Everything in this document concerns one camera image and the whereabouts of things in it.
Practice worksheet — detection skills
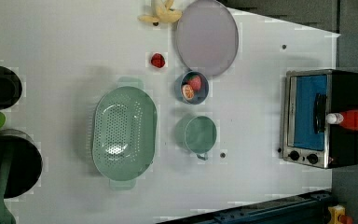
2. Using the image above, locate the red plush ketchup bottle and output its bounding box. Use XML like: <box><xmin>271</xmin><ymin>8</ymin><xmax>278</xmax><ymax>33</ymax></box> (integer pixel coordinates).
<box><xmin>325</xmin><ymin>109</ymin><xmax>358</xmax><ymax>132</ymax></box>

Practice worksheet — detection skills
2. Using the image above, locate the silver black toaster oven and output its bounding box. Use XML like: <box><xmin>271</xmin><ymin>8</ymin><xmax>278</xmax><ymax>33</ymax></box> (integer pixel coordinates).
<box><xmin>282</xmin><ymin>69</ymin><xmax>358</xmax><ymax>169</ymax></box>

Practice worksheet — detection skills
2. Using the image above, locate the orange slice toy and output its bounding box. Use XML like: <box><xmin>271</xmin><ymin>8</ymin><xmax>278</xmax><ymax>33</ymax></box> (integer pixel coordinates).
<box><xmin>182</xmin><ymin>84</ymin><xmax>195</xmax><ymax>101</ymax></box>

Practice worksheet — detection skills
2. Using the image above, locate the small blue bowl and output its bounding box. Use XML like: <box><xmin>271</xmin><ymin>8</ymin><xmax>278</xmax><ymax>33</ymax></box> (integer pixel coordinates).
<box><xmin>174</xmin><ymin>71</ymin><xmax>209</xmax><ymax>105</ymax></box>

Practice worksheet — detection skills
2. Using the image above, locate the strawberry toy in bowl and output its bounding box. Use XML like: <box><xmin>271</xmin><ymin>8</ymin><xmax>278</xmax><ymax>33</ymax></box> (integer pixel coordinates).
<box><xmin>187</xmin><ymin>76</ymin><xmax>202</xmax><ymax>91</ymax></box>

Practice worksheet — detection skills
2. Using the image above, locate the loose red strawberry toy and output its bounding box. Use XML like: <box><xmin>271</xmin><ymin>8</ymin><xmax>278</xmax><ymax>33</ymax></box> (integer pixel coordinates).
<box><xmin>150</xmin><ymin>53</ymin><xmax>165</xmax><ymax>68</ymax></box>

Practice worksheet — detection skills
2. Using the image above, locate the green perforated colander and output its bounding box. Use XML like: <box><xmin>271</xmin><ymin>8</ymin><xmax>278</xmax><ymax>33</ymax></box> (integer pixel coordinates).
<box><xmin>91</xmin><ymin>77</ymin><xmax>158</xmax><ymax>190</ymax></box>

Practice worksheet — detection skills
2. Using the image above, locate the large lilac round plate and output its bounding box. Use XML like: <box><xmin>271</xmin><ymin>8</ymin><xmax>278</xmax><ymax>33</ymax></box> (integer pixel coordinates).
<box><xmin>175</xmin><ymin>0</ymin><xmax>239</xmax><ymax>77</ymax></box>

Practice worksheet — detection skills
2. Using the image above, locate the yellow plush toy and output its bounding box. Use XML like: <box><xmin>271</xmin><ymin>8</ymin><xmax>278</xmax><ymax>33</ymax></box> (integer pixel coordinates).
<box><xmin>138</xmin><ymin>0</ymin><xmax>183</xmax><ymax>26</ymax></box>

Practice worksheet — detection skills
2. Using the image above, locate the large black pot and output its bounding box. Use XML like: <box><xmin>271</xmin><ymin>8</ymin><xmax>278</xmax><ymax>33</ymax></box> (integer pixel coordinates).
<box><xmin>0</xmin><ymin>129</ymin><xmax>43</xmax><ymax>199</ymax></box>

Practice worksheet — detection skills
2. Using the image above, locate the yellow orange object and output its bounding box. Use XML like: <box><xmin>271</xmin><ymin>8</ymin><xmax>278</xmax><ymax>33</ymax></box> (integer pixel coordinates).
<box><xmin>328</xmin><ymin>204</ymin><xmax>353</xmax><ymax>224</ymax></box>

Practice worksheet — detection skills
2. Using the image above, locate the green spatula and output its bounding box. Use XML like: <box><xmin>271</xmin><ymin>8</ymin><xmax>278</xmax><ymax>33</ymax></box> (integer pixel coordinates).
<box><xmin>0</xmin><ymin>146</ymin><xmax>16</xmax><ymax>224</ymax></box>

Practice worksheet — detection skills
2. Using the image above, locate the green cup with handle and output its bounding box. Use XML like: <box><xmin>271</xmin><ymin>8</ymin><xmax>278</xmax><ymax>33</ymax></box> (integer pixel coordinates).
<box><xmin>174</xmin><ymin>115</ymin><xmax>217</xmax><ymax>161</ymax></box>

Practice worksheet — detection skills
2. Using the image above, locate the blue metal frame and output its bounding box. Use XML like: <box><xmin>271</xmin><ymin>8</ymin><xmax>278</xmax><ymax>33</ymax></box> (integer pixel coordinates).
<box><xmin>159</xmin><ymin>190</ymin><xmax>337</xmax><ymax>224</ymax></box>

